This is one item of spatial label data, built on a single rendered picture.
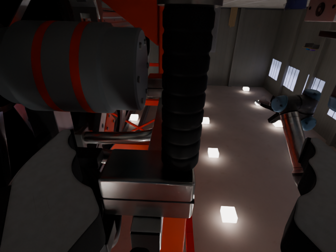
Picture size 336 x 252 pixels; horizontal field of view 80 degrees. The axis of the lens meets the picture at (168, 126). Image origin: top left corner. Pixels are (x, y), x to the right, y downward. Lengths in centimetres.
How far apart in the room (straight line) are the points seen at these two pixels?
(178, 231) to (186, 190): 117
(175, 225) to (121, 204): 111
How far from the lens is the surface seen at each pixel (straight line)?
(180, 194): 20
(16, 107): 49
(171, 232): 137
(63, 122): 42
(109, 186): 20
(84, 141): 46
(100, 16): 60
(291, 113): 106
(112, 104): 31
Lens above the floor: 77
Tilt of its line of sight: 28 degrees up
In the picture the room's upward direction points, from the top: 179 degrees counter-clockwise
